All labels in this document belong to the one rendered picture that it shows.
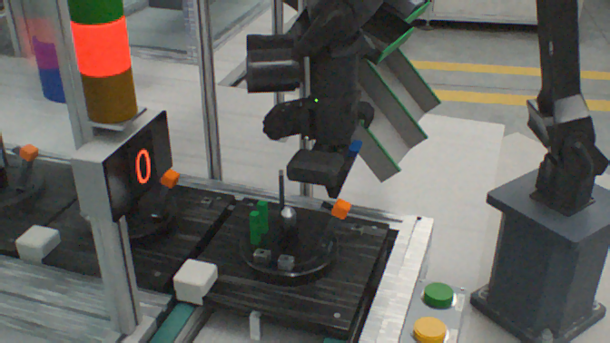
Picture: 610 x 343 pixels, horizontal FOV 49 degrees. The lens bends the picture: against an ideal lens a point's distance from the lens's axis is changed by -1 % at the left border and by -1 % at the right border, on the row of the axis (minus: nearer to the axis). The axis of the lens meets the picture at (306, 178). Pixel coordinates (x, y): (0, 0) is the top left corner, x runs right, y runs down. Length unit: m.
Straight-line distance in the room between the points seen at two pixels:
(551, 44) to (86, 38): 0.51
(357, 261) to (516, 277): 0.23
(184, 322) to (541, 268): 0.48
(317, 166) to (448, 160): 0.71
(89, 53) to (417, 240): 0.57
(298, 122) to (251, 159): 0.61
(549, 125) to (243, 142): 0.79
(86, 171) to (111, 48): 0.12
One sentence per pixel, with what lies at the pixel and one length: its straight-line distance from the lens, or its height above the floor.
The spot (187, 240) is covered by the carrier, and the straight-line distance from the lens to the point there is 1.00.
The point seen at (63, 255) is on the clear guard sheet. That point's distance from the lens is 0.74.
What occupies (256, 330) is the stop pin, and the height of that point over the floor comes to 0.94.
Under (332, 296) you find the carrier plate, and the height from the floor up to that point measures 0.97.
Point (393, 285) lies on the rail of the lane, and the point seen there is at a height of 0.96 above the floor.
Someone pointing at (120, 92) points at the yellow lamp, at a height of 1.29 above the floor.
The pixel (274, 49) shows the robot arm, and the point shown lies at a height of 1.29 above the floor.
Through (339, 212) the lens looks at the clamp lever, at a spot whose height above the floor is 1.06.
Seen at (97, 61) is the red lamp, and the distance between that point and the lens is 0.66.
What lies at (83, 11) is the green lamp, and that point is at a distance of 0.65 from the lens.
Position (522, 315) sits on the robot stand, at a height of 0.90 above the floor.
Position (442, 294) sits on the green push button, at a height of 0.97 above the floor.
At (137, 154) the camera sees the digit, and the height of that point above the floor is 1.22.
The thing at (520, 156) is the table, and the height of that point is 0.86.
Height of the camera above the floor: 1.56
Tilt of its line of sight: 31 degrees down
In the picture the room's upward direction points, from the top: straight up
